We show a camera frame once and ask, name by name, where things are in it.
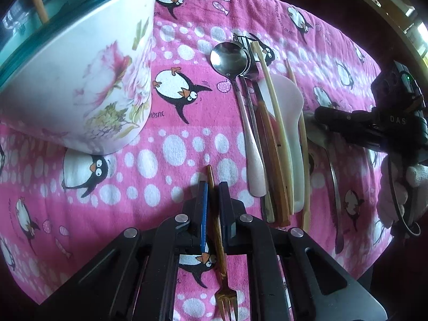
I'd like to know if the person's right hand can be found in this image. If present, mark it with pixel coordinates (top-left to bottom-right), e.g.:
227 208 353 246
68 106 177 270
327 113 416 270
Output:
377 155 428 228

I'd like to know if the grey kitchen countertop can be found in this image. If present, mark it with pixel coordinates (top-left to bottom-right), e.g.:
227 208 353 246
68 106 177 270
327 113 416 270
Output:
329 0 428 66

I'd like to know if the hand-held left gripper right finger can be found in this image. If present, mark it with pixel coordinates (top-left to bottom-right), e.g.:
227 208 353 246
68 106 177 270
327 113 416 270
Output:
218 181 388 321

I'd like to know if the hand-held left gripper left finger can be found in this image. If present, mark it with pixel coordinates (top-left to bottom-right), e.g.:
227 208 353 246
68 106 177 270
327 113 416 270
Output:
40 181 209 321

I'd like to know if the long steel spoon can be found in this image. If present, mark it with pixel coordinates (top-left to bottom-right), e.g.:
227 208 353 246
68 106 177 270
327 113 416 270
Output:
305 112 345 254

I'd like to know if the white ceramic soup spoon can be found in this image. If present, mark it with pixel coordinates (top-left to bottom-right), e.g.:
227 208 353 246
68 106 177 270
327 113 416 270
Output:
259 74 306 213

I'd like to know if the fork with wooden handle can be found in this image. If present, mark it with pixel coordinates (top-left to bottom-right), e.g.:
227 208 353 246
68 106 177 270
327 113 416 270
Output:
233 33 291 227

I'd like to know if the white floral cup teal rim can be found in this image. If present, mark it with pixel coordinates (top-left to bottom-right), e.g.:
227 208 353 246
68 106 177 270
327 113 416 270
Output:
0 0 158 156

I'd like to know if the steel spoon grey handle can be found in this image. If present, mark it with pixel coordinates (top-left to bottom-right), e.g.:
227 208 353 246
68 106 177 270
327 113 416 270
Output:
242 45 275 223

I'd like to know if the gold fork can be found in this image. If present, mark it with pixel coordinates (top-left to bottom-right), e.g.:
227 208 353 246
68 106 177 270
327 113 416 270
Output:
206 165 239 321

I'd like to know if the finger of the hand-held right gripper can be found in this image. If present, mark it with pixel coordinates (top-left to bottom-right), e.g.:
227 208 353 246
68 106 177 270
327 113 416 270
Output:
315 106 378 148

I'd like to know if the pink penguin towel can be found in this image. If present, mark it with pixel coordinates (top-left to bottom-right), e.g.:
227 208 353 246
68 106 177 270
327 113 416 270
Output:
0 0 393 321

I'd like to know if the steel spoon pink handle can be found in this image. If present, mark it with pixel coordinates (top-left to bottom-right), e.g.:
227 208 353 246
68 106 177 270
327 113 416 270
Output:
211 42 271 197

